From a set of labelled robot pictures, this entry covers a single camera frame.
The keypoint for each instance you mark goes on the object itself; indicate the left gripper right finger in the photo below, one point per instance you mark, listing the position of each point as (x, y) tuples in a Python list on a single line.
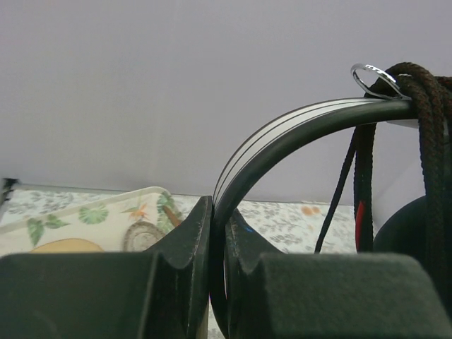
[(275, 295)]

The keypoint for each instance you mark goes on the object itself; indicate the white black headphones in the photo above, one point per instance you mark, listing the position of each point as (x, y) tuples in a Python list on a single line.
[(420, 230)]

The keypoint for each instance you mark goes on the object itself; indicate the floral table mat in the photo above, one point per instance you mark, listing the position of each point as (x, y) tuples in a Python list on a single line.
[(291, 227)]

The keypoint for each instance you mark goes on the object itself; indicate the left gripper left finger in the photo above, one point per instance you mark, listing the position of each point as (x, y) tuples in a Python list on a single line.
[(158, 293)]

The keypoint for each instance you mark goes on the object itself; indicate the floral rectangular tray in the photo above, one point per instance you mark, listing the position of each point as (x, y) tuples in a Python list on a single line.
[(103, 222)]

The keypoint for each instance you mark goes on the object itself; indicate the beige bird oval plate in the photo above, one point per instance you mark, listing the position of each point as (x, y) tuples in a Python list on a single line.
[(68, 246)]

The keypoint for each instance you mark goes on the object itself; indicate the speckled grey oval plate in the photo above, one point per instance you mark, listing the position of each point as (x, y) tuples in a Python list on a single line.
[(140, 236)]

